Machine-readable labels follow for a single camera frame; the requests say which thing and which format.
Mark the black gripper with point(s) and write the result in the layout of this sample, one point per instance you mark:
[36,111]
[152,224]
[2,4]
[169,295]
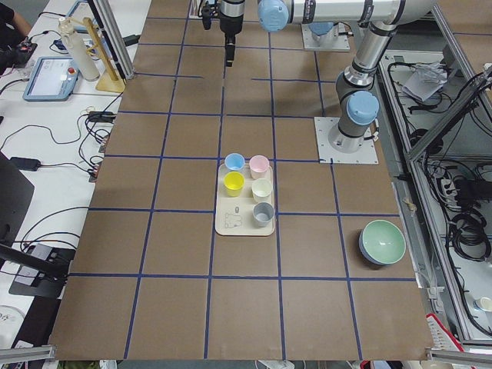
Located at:
[230,25]

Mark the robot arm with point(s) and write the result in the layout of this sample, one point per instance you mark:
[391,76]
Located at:
[359,107]
[320,30]

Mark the light blue cup rear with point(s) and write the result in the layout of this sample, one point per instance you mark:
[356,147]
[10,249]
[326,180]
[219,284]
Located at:
[234,162]

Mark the pink cup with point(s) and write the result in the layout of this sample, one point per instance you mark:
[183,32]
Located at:
[259,166]

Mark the yellow cup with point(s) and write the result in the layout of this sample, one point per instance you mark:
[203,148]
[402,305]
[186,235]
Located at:
[233,183]

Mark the cream white cup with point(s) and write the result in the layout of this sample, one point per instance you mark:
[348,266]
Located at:
[261,189]

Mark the grey cup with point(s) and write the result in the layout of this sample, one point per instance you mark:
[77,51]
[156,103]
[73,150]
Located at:
[263,214]

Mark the wooden mug tree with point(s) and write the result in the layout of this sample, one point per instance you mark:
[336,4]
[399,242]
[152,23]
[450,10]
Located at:
[109,80]

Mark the white cylindrical bottle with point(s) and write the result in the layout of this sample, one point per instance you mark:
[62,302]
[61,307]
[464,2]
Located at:
[76,47]

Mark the beige plastic tray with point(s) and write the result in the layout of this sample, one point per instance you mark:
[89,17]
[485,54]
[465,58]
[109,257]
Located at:
[234,215]

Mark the blue teach pendant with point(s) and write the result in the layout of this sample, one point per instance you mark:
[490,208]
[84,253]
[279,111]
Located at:
[52,79]

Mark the green and blue bowl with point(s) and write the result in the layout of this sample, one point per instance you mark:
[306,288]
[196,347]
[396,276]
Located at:
[382,242]

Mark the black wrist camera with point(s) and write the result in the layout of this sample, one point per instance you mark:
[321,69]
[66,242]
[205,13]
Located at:
[208,11]

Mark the white wire cup rack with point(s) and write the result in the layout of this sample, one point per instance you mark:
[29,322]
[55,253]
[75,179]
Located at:
[195,9]

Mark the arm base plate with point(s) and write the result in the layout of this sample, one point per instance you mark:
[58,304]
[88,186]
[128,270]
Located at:
[365,150]
[336,41]

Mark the aluminium frame post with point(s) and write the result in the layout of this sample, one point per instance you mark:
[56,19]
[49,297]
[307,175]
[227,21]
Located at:
[105,18]

